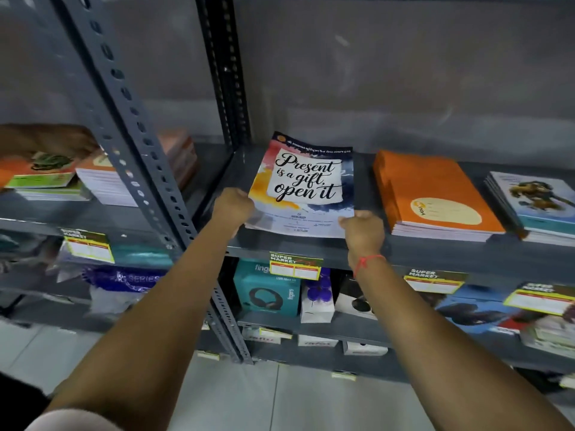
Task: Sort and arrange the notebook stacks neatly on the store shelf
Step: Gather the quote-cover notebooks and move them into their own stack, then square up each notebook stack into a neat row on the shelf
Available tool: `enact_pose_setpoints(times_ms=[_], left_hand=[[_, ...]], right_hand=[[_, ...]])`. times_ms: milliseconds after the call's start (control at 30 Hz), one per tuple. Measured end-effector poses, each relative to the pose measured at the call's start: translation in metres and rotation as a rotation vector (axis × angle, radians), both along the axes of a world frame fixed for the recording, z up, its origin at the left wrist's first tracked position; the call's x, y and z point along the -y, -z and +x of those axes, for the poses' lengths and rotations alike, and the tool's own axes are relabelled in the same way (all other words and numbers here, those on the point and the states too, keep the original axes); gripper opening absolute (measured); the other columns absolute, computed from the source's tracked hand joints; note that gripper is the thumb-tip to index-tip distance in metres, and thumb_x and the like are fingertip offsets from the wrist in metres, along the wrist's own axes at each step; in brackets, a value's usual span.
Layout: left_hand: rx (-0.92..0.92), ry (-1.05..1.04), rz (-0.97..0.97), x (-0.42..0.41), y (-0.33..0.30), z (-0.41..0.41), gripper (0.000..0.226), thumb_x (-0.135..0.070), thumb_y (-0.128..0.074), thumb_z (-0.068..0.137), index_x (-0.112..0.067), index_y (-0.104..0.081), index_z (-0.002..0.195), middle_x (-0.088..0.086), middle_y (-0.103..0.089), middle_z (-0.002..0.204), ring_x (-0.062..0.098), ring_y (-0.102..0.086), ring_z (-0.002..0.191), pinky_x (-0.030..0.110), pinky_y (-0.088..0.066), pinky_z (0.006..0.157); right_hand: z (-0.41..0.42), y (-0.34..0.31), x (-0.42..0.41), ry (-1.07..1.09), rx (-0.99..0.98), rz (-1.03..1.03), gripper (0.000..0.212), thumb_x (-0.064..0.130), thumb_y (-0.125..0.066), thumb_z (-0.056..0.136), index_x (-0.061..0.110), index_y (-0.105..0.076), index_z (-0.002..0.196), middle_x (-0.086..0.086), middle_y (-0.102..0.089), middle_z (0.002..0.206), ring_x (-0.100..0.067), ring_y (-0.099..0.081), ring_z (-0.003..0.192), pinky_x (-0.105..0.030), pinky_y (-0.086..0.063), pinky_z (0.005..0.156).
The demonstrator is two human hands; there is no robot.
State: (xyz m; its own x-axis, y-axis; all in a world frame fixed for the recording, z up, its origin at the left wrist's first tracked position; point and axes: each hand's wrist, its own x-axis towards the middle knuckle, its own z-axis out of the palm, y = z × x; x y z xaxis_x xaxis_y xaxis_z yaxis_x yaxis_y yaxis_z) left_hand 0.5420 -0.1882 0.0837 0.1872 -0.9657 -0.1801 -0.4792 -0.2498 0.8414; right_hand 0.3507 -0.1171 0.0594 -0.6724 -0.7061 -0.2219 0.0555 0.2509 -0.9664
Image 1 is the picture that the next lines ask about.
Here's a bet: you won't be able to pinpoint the grey metal rack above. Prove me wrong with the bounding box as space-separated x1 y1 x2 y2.
0 0 252 364

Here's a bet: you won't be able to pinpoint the white flat box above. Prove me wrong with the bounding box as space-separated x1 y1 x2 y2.
298 335 338 348
242 326 282 345
343 341 388 357

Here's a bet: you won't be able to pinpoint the black headphone box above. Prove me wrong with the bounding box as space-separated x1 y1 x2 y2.
334 273 378 320

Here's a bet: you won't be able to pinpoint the red thread bracelet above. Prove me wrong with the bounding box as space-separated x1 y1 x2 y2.
352 254 387 279

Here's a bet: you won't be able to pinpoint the blue print plastic packet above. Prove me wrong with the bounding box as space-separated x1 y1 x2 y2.
83 266 168 315

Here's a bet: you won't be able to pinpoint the Present is a gift notebooks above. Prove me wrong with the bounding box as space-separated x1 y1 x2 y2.
244 131 356 239

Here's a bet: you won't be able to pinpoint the person's right hand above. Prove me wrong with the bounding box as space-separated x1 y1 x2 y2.
337 210 386 265

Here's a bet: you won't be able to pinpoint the pale sleeve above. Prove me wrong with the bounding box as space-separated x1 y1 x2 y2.
25 408 125 431

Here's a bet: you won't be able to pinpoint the blue headphone box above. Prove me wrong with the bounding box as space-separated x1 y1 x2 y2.
433 284 522 335

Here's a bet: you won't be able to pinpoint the teal headphone box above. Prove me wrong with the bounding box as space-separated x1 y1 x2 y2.
233 259 301 317

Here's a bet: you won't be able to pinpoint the person's right forearm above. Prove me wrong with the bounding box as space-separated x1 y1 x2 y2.
352 260 575 431

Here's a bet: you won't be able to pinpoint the teal packet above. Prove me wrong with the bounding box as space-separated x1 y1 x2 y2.
111 244 174 269

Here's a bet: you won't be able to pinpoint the orange notebook stack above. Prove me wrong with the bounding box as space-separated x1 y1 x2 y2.
371 150 506 243

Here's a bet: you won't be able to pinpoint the person's left forearm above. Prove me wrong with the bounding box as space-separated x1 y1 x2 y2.
44 221 243 431

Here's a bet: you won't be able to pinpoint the white purple product box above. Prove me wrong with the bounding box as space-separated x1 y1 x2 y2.
301 268 335 324

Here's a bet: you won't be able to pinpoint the grey metal shelf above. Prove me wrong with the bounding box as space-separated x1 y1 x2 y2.
193 0 575 402

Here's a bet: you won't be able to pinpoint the person's left hand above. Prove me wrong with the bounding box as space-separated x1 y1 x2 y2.
211 187 256 229

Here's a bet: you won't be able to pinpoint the green coffee notebook stack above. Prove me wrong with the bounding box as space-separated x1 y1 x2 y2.
484 174 575 247

